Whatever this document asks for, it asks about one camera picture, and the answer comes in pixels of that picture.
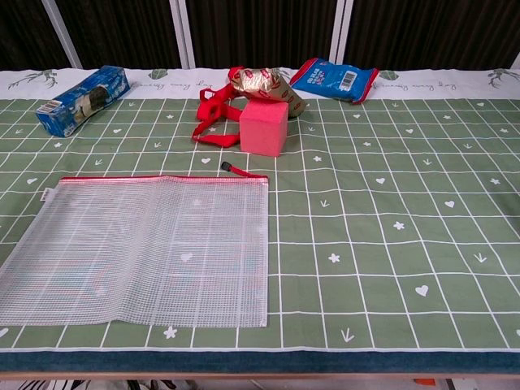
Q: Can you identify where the white mesh zipper pouch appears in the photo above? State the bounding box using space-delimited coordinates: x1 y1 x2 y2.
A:
0 161 270 328

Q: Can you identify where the blue cookie box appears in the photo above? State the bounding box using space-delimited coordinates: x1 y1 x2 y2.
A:
35 65 131 138

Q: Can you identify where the pink sponge cube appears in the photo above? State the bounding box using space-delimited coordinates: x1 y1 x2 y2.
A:
239 99 290 158

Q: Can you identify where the green checked tablecloth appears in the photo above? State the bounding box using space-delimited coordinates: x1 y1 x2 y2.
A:
0 67 520 373

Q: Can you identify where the blue red snack packet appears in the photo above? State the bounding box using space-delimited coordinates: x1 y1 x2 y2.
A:
288 58 379 106

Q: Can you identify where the dark pleated curtain panel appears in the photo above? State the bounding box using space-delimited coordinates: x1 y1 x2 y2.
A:
184 0 339 69
343 0 520 71
58 0 183 70

